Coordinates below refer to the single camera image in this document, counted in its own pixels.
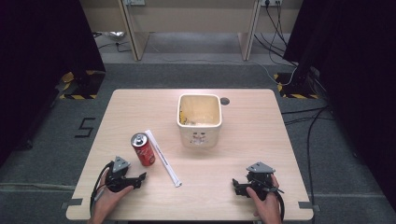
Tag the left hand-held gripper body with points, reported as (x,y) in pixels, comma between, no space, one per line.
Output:
(120,183)

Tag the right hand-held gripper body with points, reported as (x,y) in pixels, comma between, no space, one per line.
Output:
(260,182)

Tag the red soda can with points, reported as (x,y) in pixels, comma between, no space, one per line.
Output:
(144,152)

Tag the long white paper packet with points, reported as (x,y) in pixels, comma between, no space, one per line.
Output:
(163,158)

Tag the cream square plastic bin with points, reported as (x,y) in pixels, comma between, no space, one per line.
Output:
(199,135)

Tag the person's left hand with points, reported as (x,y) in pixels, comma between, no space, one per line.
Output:
(106,200)

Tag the person's right hand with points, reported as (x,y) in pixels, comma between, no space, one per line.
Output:
(269,207)

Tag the grey tape strip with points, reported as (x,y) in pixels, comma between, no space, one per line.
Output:
(308,206)

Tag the hazard-striped stand base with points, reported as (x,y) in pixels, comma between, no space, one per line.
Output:
(294,90)
(84,88)

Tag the black curtain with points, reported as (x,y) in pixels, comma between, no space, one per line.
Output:
(358,77)
(37,62)

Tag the crumpled silver foil bag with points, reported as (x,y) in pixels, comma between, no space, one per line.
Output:
(114,35)

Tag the white power strip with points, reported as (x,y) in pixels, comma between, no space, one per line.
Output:
(134,2)
(271,2)

